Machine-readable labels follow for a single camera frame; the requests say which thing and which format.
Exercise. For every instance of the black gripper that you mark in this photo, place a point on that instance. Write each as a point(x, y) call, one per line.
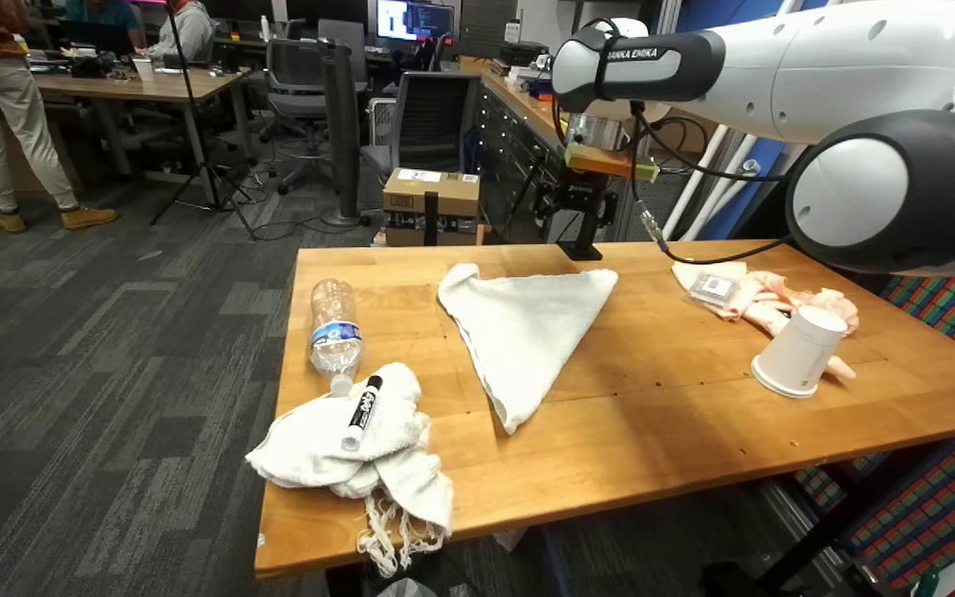
point(581, 182)

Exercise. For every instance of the white towel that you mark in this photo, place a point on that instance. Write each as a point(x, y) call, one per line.
point(523, 319)

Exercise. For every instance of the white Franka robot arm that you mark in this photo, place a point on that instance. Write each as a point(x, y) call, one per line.
point(854, 76)

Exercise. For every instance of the dark workbench with wooden top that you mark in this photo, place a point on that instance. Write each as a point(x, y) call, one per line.
point(513, 155)

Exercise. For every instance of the dark blank screen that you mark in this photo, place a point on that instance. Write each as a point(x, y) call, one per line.
point(434, 120)

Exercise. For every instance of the pink cloth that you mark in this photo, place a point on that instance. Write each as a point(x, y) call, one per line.
point(777, 298)

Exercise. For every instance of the white paper cup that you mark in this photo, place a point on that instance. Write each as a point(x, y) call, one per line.
point(798, 353)

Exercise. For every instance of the lit computer monitor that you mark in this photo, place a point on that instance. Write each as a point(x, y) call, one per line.
point(417, 18)

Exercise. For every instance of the clear plastic water bottle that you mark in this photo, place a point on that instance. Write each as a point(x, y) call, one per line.
point(336, 336)

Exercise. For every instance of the black and white marker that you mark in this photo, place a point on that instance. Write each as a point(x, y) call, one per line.
point(363, 413)

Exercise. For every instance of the grey office chair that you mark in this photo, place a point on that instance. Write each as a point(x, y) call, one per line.
point(298, 76)

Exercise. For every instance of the crumpled white rag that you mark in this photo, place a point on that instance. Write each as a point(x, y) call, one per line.
point(313, 442)

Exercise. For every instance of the black tripod stand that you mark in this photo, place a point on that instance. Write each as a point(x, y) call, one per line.
point(196, 145)

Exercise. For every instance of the seated person in light shirt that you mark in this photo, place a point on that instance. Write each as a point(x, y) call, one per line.
point(175, 26)

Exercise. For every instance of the wooden office table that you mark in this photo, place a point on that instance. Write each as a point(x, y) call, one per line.
point(135, 87)

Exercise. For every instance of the person in brown top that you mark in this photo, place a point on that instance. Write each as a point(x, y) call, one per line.
point(0, 100)

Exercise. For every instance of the black table leg frame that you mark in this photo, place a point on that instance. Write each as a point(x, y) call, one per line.
point(831, 518)

